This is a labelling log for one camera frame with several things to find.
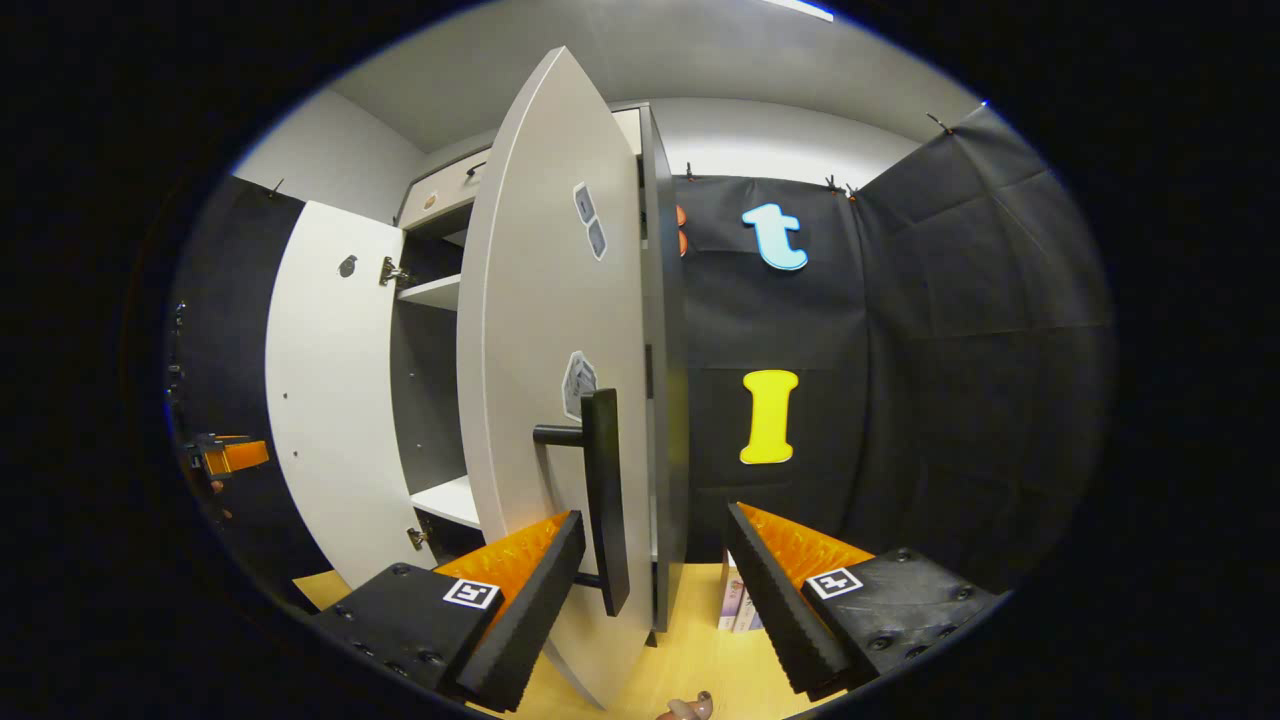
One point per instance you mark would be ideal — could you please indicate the white cabinet door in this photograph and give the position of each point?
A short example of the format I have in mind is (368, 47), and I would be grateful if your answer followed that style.
(330, 400)
(540, 300)

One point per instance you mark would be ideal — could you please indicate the white cabinet shelf board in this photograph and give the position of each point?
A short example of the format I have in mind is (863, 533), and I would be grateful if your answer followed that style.
(435, 292)
(450, 500)

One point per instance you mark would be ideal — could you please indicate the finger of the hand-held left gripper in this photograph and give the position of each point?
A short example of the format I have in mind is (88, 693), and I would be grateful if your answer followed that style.
(225, 438)
(240, 457)

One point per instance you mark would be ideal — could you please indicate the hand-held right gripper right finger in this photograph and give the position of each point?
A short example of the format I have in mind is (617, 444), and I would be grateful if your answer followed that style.
(780, 610)

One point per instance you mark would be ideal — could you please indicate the white printed box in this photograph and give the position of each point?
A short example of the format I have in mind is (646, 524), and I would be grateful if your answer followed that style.
(738, 605)

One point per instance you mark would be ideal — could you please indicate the metal door hinge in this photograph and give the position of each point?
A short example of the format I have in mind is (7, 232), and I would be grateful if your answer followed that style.
(392, 271)
(418, 537)

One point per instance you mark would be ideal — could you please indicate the grey cabinet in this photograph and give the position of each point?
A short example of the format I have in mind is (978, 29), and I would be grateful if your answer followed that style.
(665, 400)

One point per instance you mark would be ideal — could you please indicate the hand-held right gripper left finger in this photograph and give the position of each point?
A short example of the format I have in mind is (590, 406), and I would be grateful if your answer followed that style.
(530, 620)

